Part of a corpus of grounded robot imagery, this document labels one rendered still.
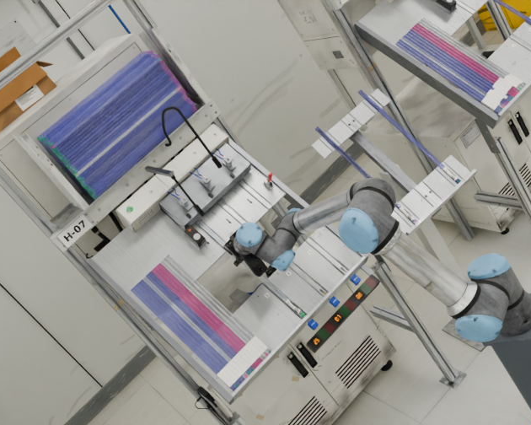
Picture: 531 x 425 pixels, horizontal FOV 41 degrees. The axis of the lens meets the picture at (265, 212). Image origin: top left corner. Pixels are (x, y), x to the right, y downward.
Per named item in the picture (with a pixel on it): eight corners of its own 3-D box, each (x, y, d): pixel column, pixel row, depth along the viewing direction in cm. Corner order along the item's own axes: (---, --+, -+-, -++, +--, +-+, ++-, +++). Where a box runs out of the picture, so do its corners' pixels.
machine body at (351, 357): (404, 360, 310) (332, 258, 284) (293, 486, 290) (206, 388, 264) (320, 320, 366) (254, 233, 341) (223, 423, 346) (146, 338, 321)
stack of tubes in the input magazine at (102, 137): (199, 109, 264) (155, 47, 253) (94, 200, 249) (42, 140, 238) (185, 108, 275) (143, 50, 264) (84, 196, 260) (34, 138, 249)
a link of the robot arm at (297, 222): (389, 156, 201) (280, 206, 237) (376, 181, 194) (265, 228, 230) (415, 185, 204) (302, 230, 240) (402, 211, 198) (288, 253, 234)
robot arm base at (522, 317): (544, 295, 215) (532, 272, 211) (537, 334, 205) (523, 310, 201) (496, 301, 225) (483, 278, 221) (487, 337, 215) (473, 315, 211)
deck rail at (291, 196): (367, 260, 259) (369, 255, 253) (363, 265, 258) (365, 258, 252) (227, 143, 280) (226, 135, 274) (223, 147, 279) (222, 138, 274)
